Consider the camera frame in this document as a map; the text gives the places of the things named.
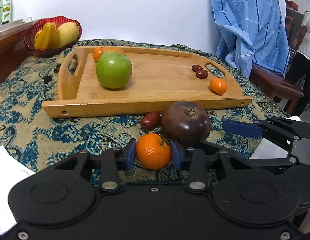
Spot blue checked cloth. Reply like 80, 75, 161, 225
210, 0, 290, 79

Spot white towel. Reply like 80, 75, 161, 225
0, 115, 301, 233

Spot brown wooden cabinet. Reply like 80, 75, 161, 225
0, 20, 40, 88

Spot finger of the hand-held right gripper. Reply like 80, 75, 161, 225
222, 116, 308, 154
199, 141, 298, 175

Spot yellow starfruit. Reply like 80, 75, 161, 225
34, 22, 60, 50

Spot dark gift boxes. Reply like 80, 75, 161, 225
284, 0, 308, 55

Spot green apple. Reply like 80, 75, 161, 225
96, 52, 133, 89

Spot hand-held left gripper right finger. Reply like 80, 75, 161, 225
169, 140, 258, 191

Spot small mandarin with stem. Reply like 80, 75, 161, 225
136, 133, 172, 170

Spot red bowl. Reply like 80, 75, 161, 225
24, 16, 83, 57

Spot wooden tray with handles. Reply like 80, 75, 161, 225
42, 46, 253, 118

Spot paisley patterned blanket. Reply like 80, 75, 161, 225
0, 39, 290, 183

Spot dark purple tomato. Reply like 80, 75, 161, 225
161, 101, 212, 147

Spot dark wooden chair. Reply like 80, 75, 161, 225
250, 62, 305, 115

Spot white flat tray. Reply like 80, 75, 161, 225
0, 17, 33, 34

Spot large orange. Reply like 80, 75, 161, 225
101, 46, 126, 57

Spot yellow mango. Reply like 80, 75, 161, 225
56, 22, 79, 48

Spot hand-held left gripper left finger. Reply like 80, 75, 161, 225
55, 138, 137, 192

